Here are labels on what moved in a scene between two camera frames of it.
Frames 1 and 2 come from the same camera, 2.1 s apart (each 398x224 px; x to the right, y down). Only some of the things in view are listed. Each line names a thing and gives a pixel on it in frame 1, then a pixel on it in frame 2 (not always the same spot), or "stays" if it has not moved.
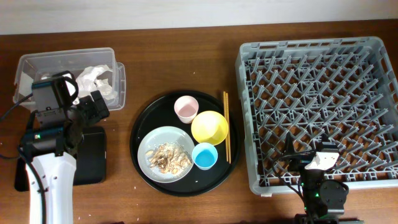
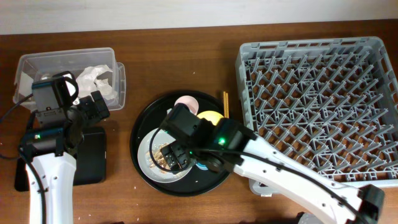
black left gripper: [93, 113] stays
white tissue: [87, 81] stays
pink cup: [186, 108] stays
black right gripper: [298, 163] → [183, 158]
